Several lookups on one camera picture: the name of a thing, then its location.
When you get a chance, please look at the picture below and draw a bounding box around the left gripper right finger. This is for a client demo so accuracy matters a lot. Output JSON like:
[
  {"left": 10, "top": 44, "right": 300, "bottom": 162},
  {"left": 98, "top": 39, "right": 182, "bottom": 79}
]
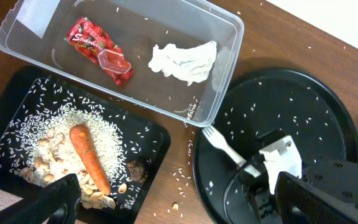
[{"left": 275, "top": 172, "right": 358, "bottom": 224}]

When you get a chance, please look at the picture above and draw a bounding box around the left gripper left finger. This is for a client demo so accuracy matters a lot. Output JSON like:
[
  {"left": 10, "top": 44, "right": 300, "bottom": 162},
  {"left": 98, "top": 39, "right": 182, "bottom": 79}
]
[{"left": 0, "top": 174, "right": 81, "bottom": 224}]

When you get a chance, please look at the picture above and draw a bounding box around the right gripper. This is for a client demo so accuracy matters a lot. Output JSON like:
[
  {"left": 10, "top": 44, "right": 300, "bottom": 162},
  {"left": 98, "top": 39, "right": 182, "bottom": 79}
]
[{"left": 223, "top": 130, "right": 287, "bottom": 223}]

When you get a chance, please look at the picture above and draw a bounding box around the pile of rice and shells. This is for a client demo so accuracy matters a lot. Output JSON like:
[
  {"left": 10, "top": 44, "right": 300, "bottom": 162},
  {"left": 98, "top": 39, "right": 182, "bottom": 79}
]
[{"left": 0, "top": 79, "right": 155, "bottom": 211}]

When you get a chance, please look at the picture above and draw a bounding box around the orange carrot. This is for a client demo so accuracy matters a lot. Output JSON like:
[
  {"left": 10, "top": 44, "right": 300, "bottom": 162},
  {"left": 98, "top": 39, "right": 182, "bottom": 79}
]
[{"left": 69, "top": 124, "right": 111, "bottom": 195}]

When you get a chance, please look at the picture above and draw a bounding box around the white plastic fork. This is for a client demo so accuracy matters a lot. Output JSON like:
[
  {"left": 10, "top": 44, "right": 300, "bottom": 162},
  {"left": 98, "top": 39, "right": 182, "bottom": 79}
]
[{"left": 201, "top": 125, "right": 262, "bottom": 178}]

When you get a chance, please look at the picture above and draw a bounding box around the brown food scrap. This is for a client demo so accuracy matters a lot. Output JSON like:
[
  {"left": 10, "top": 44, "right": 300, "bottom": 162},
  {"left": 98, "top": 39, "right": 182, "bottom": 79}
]
[{"left": 127, "top": 159, "right": 148, "bottom": 183}]

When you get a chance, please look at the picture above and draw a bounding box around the white tissue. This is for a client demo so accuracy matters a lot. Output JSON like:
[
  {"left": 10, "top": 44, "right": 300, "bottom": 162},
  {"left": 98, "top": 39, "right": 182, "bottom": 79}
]
[{"left": 148, "top": 41, "right": 217, "bottom": 86}]

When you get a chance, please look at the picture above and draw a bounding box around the red strawberry snack wrapper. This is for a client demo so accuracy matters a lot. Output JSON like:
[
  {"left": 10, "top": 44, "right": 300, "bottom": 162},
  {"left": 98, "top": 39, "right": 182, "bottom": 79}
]
[{"left": 65, "top": 16, "right": 134, "bottom": 86}]

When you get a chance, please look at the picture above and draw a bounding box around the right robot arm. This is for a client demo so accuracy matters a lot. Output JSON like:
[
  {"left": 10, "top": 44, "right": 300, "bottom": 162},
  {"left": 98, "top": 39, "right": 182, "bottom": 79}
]
[{"left": 223, "top": 131, "right": 358, "bottom": 223}]

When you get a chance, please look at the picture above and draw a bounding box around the black rectangular tray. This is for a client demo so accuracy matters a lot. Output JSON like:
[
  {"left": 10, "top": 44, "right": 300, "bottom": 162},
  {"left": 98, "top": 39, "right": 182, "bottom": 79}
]
[{"left": 0, "top": 67, "right": 170, "bottom": 223}]

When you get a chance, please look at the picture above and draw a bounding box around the round black tray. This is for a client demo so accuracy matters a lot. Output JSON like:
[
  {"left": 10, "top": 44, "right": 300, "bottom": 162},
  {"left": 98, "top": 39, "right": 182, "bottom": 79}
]
[{"left": 193, "top": 68, "right": 358, "bottom": 223}]

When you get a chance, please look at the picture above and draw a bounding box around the clear plastic bin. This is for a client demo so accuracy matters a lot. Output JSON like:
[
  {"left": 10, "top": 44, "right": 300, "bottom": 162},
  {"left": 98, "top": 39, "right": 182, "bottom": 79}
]
[{"left": 0, "top": 0, "right": 245, "bottom": 127}]

